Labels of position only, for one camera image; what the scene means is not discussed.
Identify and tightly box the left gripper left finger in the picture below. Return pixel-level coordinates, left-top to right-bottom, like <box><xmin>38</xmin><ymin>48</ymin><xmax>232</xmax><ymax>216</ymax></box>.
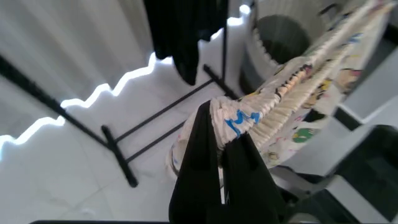
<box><xmin>169</xmin><ymin>100</ymin><xmax>226</xmax><ymax>223</ymax></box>

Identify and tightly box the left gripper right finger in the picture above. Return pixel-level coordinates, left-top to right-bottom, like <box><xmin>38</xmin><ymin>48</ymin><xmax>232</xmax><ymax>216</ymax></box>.
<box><xmin>223</xmin><ymin>132</ymin><xmax>287</xmax><ymax>223</ymax></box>

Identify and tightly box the cream printed garment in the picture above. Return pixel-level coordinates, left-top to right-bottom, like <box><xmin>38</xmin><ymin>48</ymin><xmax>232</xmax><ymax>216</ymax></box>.
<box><xmin>166</xmin><ymin>0</ymin><xmax>396</xmax><ymax>182</ymax></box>

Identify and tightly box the black garment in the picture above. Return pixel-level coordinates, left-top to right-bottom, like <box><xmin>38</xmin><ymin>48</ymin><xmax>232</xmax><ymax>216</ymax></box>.
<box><xmin>142</xmin><ymin>0</ymin><xmax>229</xmax><ymax>86</ymax></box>

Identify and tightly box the black clothes rack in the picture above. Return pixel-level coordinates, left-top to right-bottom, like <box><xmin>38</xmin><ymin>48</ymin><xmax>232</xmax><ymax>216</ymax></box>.
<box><xmin>0</xmin><ymin>12</ymin><xmax>241</xmax><ymax>189</ymax></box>

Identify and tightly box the white laundry basket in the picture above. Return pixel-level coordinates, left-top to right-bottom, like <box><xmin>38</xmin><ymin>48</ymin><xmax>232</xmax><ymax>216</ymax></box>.
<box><xmin>238</xmin><ymin>0</ymin><xmax>343</xmax><ymax>95</ymax></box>

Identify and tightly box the white curtain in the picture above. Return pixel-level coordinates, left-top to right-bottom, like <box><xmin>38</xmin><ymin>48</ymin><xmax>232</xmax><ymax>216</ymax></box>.
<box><xmin>0</xmin><ymin>0</ymin><xmax>252</xmax><ymax>141</ymax></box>

